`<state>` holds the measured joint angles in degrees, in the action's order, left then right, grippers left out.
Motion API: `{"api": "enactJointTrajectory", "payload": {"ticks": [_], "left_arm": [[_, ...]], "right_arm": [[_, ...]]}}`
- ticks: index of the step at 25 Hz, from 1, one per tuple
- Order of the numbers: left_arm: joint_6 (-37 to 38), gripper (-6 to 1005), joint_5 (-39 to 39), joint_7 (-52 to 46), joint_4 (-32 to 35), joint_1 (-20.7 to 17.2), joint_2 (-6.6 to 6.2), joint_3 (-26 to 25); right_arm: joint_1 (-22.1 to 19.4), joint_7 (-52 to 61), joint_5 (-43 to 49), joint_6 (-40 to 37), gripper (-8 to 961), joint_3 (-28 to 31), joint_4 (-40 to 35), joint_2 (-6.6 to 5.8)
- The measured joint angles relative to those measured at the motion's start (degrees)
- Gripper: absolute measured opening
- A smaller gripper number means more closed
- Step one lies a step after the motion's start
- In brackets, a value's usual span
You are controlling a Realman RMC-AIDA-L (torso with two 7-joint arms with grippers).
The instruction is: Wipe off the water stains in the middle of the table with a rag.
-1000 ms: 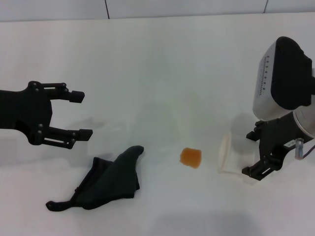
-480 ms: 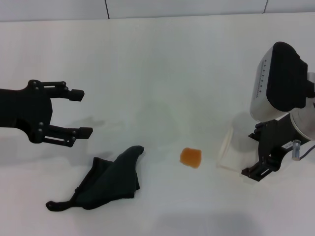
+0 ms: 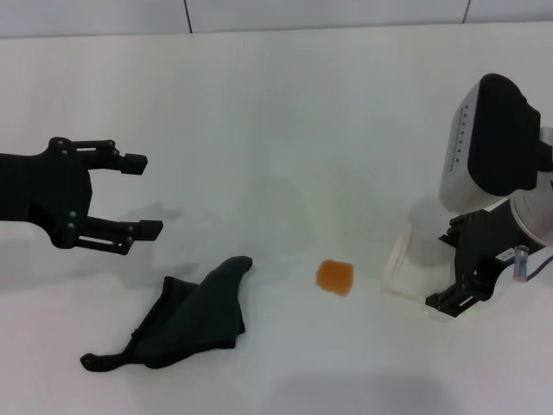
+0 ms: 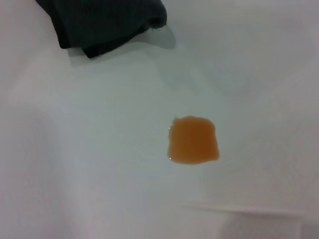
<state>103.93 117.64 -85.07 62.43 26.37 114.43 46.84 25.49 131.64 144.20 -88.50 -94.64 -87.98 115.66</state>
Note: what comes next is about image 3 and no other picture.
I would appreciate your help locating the orange liquid stain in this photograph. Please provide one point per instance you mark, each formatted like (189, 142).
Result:
(334, 276)

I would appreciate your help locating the dark blue rag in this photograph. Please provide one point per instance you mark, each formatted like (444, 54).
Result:
(194, 315)

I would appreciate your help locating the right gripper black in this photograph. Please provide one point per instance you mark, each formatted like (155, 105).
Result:
(488, 242)

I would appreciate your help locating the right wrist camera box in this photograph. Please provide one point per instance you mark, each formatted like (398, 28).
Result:
(497, 142)

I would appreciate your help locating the white paper cup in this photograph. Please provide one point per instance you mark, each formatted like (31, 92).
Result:
(410, 276)

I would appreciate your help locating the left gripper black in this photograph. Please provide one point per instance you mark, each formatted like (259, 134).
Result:
(43, 190)

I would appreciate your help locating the right robot arm silver white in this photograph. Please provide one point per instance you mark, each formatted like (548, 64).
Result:
(538, 216)

